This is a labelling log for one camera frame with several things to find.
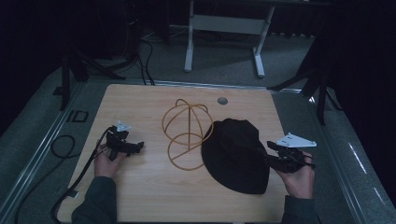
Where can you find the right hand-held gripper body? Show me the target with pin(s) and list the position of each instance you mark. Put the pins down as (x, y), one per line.
(292, 152)

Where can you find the person's left hand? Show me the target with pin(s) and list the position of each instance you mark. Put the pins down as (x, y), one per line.
(106, 164)

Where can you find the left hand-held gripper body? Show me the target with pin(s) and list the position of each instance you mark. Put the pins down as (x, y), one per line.
(117, 140)

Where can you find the black rectangular floor bracket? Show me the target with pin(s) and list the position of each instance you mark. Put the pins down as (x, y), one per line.
(77, 116)

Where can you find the white desk frame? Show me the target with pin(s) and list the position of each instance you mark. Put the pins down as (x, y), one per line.
(229, 28)

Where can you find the person's right hand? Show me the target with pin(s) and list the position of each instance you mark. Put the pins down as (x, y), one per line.
(298, 182)

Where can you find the black cap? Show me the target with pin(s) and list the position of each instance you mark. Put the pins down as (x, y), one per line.
(236, 155)

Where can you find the grey table grommet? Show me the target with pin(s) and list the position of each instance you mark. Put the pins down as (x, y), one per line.
(222, 100)

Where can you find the black tripod stand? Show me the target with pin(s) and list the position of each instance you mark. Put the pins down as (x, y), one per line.
(81, 68)
(311, 81)

